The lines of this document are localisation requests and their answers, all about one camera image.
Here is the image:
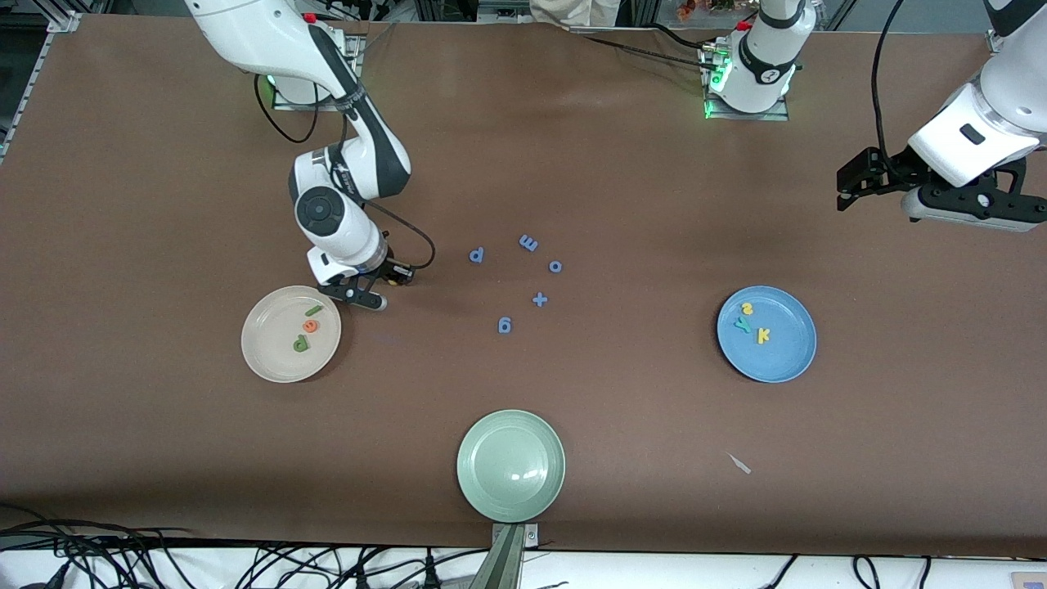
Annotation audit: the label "beige plate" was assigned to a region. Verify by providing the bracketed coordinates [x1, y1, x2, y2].
[240, 285, 343, 384]

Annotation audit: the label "blue plate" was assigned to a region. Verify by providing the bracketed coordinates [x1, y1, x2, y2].
[717, 285, 818, 384]

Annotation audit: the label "pale green plate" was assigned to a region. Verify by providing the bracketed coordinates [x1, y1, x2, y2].
[456, 409, 567, 524]

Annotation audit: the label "standing person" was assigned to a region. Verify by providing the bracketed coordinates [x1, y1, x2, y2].
[530, 0, 622, 27]

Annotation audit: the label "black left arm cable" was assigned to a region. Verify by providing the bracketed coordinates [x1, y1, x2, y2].
[871, 0, 909, 156]

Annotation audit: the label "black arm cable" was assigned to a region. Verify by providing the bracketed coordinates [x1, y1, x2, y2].
[254, 75, 436, 271]
[871, 0, 909, 156]

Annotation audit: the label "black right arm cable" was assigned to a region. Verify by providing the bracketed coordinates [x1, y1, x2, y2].
[254, 75, 436, 271]

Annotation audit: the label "long black power cable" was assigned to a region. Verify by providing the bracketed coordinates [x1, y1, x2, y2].
[585, 25, 721, 73]

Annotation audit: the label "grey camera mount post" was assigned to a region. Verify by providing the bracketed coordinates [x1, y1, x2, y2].
[470, 524, 542, 589]

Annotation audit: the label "silver table edge rail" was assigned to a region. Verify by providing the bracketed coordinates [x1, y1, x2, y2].
[0, 33, 50, 164]

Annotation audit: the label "tangled black cables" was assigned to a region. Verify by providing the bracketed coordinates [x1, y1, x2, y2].
[0, 503, 492, 589]

